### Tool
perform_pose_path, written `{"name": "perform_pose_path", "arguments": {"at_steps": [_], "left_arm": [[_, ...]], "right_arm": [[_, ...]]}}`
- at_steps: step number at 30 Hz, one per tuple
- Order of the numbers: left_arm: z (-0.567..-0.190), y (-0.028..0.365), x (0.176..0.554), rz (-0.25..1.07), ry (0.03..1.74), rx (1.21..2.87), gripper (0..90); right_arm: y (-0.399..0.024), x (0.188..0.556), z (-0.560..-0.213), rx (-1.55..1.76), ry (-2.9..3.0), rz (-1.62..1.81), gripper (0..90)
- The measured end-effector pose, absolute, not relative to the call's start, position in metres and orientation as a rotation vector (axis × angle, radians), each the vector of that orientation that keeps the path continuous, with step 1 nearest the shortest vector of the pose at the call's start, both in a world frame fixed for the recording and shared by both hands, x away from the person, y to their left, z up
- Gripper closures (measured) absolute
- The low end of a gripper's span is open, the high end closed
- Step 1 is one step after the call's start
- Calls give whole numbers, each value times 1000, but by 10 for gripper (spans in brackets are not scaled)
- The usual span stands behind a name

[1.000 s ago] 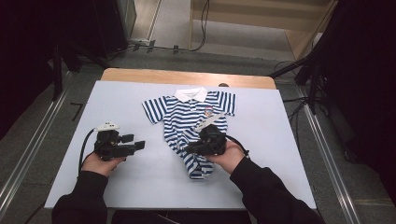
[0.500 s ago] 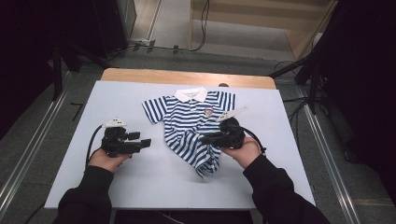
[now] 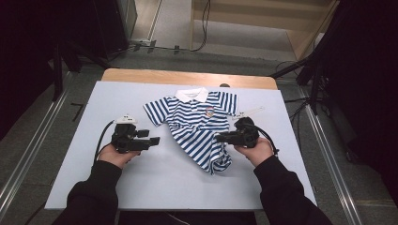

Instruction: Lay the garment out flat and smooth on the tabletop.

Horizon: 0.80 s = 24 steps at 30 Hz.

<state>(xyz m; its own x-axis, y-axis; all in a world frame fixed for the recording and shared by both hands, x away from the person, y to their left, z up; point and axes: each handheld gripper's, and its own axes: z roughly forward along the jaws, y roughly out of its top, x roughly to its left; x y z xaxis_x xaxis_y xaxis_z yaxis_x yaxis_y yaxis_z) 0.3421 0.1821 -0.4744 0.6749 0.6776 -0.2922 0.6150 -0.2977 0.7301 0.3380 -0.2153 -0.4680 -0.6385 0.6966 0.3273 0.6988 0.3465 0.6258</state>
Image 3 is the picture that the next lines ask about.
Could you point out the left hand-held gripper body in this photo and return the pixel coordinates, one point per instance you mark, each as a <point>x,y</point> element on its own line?
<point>123,137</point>

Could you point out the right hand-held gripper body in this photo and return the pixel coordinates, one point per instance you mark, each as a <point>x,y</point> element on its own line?
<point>245,132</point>

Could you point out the blue white striped polo shirt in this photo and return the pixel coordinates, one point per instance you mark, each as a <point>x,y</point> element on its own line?
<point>195,128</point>

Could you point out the person's left hand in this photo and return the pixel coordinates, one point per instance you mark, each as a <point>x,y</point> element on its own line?
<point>115,156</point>

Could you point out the person's right hand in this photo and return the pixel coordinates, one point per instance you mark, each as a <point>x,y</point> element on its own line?
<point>258,153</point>

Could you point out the wooden table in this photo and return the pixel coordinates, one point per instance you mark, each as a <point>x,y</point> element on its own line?
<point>187,78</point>

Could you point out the power strip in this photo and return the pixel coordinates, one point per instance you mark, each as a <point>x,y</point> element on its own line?
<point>144,43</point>

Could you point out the black tripod stand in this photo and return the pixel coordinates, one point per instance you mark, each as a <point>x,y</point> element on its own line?
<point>67,62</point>
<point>313,72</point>

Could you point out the light wooden shelf unit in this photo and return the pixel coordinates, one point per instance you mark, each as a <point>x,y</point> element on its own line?
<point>266,25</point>

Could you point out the dark cabinet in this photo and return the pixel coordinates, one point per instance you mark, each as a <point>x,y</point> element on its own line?
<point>115,25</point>

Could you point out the black curtain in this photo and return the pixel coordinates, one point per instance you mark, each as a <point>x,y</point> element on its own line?
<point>28,47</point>
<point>369,78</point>

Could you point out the metal floor rail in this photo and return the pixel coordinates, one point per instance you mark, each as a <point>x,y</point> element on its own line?
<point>28,153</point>
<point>331,156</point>

